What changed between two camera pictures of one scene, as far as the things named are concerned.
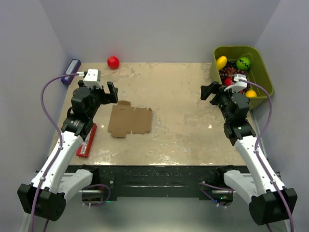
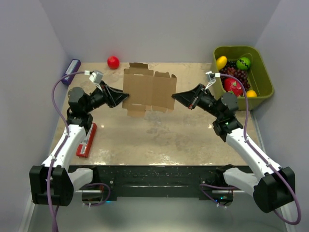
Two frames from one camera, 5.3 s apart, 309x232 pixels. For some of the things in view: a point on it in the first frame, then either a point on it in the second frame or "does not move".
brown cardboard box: (124, 118) → (147, 91)
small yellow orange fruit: (251, 93) does not move
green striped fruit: (243, 63) does not move
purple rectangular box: (72, 69) does not move
